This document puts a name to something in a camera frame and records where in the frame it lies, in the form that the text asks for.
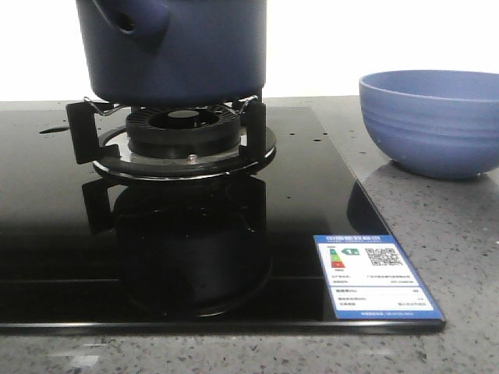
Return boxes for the dark blue pot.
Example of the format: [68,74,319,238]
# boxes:
[76,1,267,107]

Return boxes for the blue ceramic bowl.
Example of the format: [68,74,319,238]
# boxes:
[359,70,498,179]

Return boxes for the right gas burner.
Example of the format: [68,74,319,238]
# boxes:
[65,95,276,184]

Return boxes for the blue energy label sticker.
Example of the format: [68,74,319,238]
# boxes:
[313,235,444,321]

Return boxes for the black glass gas stove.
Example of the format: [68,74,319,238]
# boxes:
[1,103,445,335]

